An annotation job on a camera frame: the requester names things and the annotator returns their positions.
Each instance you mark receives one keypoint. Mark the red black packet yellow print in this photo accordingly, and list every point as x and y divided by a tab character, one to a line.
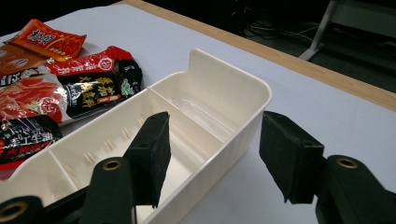
93	87

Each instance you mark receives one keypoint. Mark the white plastic divided bin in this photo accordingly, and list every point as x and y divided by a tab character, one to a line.
218	90

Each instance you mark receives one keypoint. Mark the brown orange seasoning packet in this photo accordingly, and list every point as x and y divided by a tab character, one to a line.
15	60

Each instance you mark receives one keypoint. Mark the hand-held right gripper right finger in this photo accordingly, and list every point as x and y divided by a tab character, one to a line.
289	149

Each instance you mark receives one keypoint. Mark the red white seasoning packet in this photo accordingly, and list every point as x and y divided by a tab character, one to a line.
28	96

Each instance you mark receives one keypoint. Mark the white metal stand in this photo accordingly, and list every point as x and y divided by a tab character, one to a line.
322	28

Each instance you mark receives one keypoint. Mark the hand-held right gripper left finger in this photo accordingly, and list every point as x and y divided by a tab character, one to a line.
149	149

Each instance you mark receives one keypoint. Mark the orange red soup base packet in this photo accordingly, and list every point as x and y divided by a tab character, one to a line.
46	40

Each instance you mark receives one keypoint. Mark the black red clear packet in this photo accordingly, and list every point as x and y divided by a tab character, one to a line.
25	140

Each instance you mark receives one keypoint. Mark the white table mat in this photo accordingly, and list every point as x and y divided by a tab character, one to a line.
311	102

